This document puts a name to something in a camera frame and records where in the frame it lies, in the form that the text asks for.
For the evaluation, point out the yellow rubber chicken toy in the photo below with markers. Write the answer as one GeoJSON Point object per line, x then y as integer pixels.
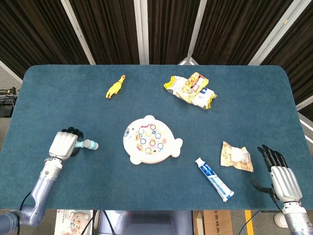
{"type": "Point", "coordinates": [114, 88]}

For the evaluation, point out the toy box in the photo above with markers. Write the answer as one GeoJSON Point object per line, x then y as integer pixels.
{"type": "Point", "coordinates": [73, 220]}

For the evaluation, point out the yellow biscuit pack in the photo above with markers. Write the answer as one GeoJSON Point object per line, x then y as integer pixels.
{"type": "Point", "coordinates": [195, 82]}

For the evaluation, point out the crumpled snack bag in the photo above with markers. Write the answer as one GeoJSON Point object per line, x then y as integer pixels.
{"type": "Point", "coordinates": [234, 156]}

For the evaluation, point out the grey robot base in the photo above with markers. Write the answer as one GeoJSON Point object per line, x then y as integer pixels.
{"type": "Point", "coordinates": [146, 222]}

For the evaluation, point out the yellow white snack bag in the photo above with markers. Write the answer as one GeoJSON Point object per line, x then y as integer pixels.
{"type": "Point", "coordinates": [204, 98]}

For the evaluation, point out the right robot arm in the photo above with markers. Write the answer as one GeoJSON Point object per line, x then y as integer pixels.
{"type": "Point", "coordinates": [298, 220]}

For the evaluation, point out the white light stand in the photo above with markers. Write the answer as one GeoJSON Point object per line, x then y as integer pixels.
{"type": "Point", "coordinates": [195, 29]}

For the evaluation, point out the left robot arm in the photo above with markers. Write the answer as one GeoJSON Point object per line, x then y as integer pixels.
{"type": "Point", "coordinates": [44, 186]}

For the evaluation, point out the blue felt table mat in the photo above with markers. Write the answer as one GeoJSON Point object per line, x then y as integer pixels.
{"type": "Point", "coordinates": [61, 98]}

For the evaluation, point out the teal toy hammer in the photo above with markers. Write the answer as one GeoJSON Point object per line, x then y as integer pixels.
{"type": "Point", "coordinates": [89, 144]}

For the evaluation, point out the white frame pole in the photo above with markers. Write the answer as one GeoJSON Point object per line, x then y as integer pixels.
{"type": "Point", "coordinates": [144, 31]}
{"type": "Point", "coordinates": [78, 33]}
{"type": "Point", "coordinates": [9, 71]}
{"type": "Point", "coordinates": [305, 104]}
{"type": "Point", "coordinates": [278, 31]}

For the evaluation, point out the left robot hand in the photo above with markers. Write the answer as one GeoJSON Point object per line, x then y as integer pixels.
{"type": "Point", "coordinates": [62, 144]}

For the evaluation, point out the white round floor object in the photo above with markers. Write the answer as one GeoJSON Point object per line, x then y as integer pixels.
{"type": "Point", "coordinates": [280, 220]}

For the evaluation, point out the brown cardboard box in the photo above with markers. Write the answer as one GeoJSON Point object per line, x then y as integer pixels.
{"type": "Point", "coordinates": [217, 222]}

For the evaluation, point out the white fish-shaped toy board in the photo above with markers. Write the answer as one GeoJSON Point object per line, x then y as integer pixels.
{"type": "Point", "coordinates": [151, 157]}

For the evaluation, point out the blue white toothpaste tube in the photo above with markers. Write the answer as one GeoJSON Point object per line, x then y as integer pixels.
{"type": "Point", "coordinates": [212, 177]}

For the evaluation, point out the dark brown curtain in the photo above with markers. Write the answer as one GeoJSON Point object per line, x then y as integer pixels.
{"type": "Point", "coordinates": [110, 29]}

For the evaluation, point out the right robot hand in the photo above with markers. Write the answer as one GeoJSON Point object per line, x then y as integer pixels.
{"type": "Point", "coordinates": [286, 183]}

